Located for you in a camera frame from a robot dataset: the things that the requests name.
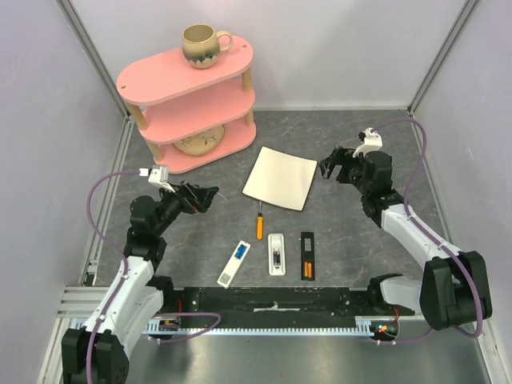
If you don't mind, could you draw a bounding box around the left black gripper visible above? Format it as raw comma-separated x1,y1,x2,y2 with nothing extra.
153,180,218,236

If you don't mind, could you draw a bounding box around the orange handled screwdriver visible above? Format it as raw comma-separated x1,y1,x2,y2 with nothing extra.
256,201,263,240

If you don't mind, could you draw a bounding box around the slim white remote control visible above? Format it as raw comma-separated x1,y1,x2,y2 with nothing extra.
217,241,250,289

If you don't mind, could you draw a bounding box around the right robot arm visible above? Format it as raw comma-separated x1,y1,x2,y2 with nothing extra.
319,146,493,330

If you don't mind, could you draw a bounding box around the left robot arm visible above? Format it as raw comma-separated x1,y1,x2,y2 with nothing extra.
61,182,218,383

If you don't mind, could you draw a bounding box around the black remote control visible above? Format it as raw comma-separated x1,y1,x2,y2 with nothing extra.
301,232,315,281

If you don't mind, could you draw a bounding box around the wide white remote control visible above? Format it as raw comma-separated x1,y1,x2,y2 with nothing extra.
267,234,286,276

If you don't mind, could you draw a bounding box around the white square plate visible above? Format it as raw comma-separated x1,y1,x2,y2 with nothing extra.
242,146,318,211

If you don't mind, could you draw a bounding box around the pink three-tier shelf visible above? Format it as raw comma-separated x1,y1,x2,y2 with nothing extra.
117,36,257,174

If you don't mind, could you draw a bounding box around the beige ceramic mug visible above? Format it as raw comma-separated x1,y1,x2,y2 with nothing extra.
182,24,234,69

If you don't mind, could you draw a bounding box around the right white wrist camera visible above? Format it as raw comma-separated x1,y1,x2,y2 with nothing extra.
353,127,382,158

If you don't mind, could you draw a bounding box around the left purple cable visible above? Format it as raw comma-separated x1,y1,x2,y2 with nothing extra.
86,169,141,384

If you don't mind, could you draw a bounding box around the purple cable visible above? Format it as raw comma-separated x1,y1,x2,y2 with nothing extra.
86,169,141,384
374,117,484,339

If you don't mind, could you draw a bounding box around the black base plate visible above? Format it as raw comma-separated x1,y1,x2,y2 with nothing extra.
164,287,414,317

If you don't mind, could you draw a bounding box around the slotted cable duct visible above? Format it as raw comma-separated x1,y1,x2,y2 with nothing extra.
142,318,398,338

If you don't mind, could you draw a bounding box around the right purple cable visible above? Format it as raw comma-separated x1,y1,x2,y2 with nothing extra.
374,117,484,339

